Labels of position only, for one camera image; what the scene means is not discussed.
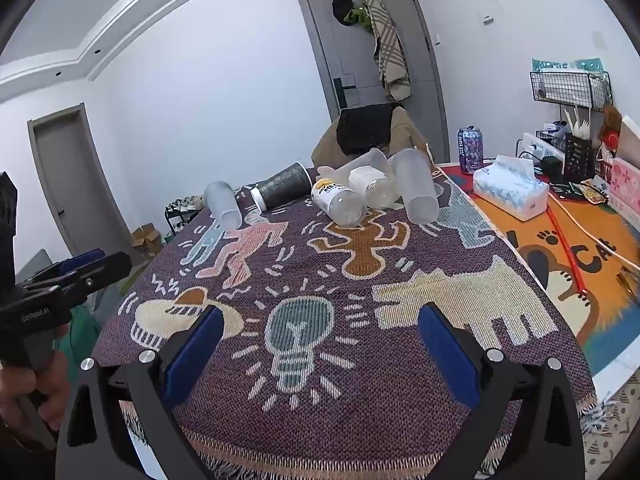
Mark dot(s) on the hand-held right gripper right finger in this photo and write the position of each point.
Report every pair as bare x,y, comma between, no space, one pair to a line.
447,355

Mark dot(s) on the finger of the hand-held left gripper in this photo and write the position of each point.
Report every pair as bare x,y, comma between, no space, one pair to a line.
100,272
80,262

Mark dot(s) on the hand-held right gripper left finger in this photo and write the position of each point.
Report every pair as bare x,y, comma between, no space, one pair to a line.
194,352

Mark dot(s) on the short frosted plastic cup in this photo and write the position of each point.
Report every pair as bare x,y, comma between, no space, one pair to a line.
223,205

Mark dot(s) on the tall frosted plastic cup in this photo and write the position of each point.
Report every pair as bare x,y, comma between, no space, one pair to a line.
417,185

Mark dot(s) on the small clear plastic cup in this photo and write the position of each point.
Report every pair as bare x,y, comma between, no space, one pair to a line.
377,190

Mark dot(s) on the clear cup with yellow label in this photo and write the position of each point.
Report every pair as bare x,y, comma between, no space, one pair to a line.
340,205

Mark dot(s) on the black patterned paper cup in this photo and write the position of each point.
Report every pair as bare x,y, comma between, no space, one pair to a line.
282,185

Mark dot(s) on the large clear plastic cup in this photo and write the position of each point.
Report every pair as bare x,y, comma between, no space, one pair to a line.
360,160

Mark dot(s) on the person's left hand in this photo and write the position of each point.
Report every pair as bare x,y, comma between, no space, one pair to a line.
54,380

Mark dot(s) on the cardboard box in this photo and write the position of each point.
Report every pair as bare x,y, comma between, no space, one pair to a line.
146,239

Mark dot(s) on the green cloth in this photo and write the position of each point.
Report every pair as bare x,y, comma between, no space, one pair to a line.
82,337

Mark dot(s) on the grey door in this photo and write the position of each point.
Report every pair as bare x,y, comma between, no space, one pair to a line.
70,180
325,35

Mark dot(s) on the shoe rack with shoes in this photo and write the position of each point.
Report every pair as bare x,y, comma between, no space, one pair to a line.
184,207

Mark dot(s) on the orange cat mat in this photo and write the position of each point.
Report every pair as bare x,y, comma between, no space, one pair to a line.
545,255

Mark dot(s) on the purple printed blanket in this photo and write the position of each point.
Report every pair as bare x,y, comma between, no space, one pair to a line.
325,280

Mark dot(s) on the white tissue pack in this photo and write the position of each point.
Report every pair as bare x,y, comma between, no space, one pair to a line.
510,187

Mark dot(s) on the purple soda can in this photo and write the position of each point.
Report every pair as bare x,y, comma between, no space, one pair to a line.
470,150

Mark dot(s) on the black charger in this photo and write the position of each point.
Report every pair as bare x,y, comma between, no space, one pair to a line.
552,166

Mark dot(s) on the yellow snack packet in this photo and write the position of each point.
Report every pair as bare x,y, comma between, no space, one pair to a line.
595,191

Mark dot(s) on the chair with brown jacket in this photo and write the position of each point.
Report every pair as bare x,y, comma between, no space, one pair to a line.
407,132

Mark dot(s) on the white power strip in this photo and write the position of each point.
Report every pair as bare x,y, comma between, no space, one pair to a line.
542,146

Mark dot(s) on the black mesh holder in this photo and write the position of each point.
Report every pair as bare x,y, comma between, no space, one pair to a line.
580,157

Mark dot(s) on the black cloth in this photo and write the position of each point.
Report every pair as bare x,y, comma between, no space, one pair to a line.
362,127

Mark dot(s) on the pink box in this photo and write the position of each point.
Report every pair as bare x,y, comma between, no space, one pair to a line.
626,185

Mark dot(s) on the white plastic cutlery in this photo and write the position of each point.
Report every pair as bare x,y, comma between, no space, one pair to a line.
577,122

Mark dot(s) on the black door lock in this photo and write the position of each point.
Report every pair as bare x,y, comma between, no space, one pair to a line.
346,91

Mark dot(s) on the brown plush toy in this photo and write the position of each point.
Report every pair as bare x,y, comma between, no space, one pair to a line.
611,122

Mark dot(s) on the plaid scarf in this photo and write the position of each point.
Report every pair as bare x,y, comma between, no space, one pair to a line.
392,55

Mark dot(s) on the teal packet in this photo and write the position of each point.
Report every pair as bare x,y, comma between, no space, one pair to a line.
567,65

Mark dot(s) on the green plush toy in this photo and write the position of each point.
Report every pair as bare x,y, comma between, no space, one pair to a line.
360,16

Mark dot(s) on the black cap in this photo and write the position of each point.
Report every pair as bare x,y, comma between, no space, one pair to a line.
342,9

